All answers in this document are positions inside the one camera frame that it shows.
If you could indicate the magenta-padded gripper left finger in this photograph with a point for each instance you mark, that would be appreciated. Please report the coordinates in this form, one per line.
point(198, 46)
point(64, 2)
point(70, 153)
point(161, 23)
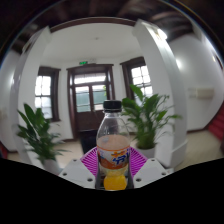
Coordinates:
point(77, 173)

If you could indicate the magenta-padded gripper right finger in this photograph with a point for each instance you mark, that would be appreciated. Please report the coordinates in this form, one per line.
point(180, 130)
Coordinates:
point(150, 171)

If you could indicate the clear bottle with orange drink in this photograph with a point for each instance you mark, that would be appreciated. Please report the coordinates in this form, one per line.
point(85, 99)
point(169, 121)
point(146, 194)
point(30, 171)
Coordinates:
point(113, 143)

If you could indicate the leafy plant in white pot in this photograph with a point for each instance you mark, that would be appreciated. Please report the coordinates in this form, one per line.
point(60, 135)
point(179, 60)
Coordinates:
point(36, 136)
point(146, 120)

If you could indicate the dark wooden double door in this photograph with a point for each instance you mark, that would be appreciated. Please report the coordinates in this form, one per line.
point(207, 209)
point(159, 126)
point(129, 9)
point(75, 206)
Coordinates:
point(88, 116)

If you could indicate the red carpeted staircase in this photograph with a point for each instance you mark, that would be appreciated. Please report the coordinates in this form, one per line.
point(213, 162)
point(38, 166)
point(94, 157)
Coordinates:
point(218, 125)
point(2, 151)

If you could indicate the dark wood framed window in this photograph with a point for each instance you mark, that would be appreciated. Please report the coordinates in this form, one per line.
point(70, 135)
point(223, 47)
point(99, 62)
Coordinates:
point(45, 93)
point(140, 76)

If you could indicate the green exit sign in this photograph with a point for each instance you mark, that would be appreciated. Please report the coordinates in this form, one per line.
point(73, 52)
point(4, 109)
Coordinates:
point(83, 62)

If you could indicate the white wall unit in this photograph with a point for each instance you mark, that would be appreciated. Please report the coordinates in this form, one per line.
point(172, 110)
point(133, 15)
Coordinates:
point(201, 93)

